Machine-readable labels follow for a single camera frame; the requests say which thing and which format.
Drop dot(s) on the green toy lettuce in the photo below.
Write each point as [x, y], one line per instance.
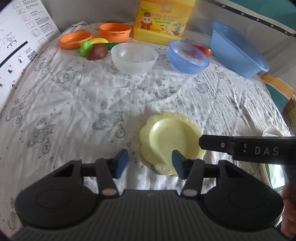
[85, 47]

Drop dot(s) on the brown toy kiwi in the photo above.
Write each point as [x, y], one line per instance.
[98, 52]

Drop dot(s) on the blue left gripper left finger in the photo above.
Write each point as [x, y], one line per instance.
[105, 171]

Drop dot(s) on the white instruction sheet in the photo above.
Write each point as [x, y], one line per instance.
[26, 27]

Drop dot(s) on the large blue plastic basin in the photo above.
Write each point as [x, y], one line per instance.
[235, 52]

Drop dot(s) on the person right hand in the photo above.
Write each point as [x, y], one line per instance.
[288, 226]

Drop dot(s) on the teal striped blanket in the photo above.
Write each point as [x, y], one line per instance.
[270, 26]

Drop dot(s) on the yellow cardboard box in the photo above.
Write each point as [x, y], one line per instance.
[289, 115]

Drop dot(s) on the small dark orange bowl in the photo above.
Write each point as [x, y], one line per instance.
[208, 52]

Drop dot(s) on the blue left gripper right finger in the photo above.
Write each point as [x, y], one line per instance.
[193, 171]

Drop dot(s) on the small yellow scalloped plate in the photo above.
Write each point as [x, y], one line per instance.
[164, 133]

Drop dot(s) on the white cat print cloth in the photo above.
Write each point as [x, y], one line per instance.
[64, 107]

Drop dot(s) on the blue translucent bowl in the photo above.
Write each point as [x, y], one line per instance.
[187, 58]

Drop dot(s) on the orange toy pan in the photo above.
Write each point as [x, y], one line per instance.
[74, 40]

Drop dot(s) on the clear plastic bowl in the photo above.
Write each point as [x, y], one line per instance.
[133, 58]

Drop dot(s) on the yellow dish soap bottle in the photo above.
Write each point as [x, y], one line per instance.
[161, 21]

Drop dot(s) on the green toy cucumber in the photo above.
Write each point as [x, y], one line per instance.
[110, 45]

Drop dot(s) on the yellow toy banana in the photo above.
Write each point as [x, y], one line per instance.
[98, 40]

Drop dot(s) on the orange toy pot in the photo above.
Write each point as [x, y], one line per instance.
[115, 32]

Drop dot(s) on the round white plate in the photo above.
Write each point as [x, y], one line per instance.
[272, 173]

